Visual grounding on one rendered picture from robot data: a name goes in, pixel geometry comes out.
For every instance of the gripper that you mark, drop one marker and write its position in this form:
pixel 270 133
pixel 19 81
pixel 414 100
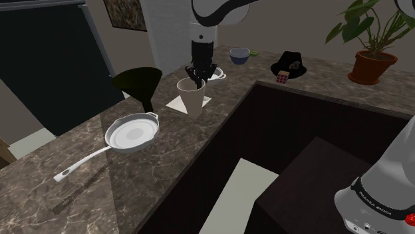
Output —
pixel 202 53

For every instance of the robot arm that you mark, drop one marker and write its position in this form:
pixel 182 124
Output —
pixel 386 188

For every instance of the blue bowl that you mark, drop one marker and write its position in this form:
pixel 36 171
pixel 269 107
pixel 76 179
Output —
pixel 239 56

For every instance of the beige cup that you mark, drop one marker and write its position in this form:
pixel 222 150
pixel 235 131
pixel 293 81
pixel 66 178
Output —
pixel 193 100

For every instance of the small green flat object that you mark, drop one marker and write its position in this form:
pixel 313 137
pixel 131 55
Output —
pixel 254 53

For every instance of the white paper napkin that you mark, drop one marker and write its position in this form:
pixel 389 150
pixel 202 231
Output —
pixel 175 104

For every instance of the black funnel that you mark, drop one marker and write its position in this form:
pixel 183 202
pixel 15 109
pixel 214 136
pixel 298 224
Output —
pixel 137 80

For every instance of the coloured puzzle cube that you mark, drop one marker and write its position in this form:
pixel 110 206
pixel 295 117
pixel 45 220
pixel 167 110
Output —
pixel 282 77

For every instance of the black hat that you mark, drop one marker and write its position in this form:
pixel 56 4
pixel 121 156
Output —
pixel 290 61

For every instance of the white frying pan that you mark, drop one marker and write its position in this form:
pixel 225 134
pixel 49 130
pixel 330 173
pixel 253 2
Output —
pixel 133 133

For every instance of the green plant in terracotta pot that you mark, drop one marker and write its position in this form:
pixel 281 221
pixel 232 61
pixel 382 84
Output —
pixel 371 64

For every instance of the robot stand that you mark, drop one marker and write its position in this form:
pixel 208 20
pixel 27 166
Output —
pixel 311 191

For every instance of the dark framed wall picture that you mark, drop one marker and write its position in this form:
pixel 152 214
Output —
pixel 126 14

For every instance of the dark window with grey frame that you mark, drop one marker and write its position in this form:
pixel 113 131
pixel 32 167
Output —
pixel 48 64

